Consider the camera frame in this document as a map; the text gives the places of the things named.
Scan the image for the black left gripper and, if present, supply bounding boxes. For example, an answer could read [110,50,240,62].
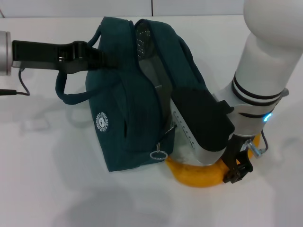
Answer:
[11,40,133,74]

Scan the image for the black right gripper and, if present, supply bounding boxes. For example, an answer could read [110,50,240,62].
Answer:
[223,134,254,184]

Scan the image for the yellow banana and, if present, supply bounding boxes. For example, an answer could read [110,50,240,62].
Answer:
[165,132,262,189]

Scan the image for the dark teal lunch bag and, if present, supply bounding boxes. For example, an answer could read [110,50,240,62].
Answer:
[54,16,214,173]

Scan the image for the right arm dark cable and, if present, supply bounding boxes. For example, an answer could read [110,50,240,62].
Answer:
[246,132,268,158]

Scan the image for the arm dark cable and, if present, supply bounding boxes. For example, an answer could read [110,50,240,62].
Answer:
[246,132,268,158]
[0,68,31,96]

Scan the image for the left arm dark cable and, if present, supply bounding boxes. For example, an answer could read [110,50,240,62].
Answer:
[0,68,31,96]

